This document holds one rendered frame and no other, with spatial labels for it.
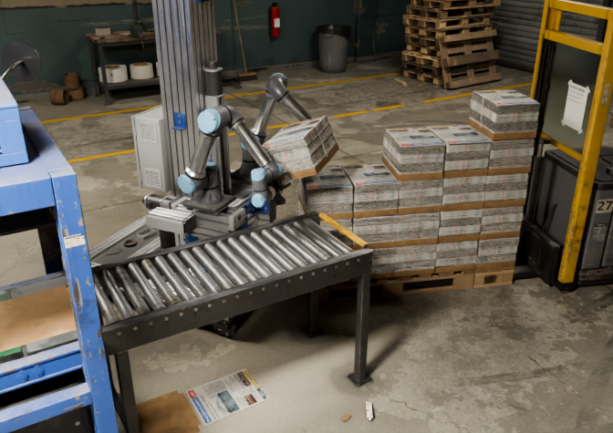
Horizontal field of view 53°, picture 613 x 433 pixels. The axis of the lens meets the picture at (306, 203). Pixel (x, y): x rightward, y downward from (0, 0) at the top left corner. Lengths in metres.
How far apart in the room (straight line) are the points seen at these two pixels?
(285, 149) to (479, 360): 1.64
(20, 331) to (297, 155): 1.61
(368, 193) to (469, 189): 0.67
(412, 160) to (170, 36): 1.60
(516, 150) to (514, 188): 0.26
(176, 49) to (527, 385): 2.67
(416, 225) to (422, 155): 0.47
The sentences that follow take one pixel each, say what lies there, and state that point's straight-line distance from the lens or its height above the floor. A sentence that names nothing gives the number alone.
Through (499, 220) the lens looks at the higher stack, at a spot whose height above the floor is 0.51.
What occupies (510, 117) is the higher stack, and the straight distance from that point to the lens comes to 3.98.
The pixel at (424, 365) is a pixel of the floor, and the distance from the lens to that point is 3.64.
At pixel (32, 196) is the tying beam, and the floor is 1.50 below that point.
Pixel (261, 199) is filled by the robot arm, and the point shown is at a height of 1.00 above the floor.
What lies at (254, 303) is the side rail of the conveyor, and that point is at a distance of 2.80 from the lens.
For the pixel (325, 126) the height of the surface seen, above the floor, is 1.23.
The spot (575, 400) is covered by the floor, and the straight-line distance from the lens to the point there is 3.65.
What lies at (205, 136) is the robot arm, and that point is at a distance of 3.21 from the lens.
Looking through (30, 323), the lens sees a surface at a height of 0.80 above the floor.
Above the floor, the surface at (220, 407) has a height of 0.01.
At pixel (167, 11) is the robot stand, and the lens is 3.59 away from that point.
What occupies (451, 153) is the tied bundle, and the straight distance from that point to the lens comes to 3.88.
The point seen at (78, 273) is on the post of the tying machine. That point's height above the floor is 1.20.
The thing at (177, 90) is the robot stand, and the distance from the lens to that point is 3.66.
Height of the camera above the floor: 2.25
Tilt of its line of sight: 24 degrees down
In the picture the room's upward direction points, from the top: straight up
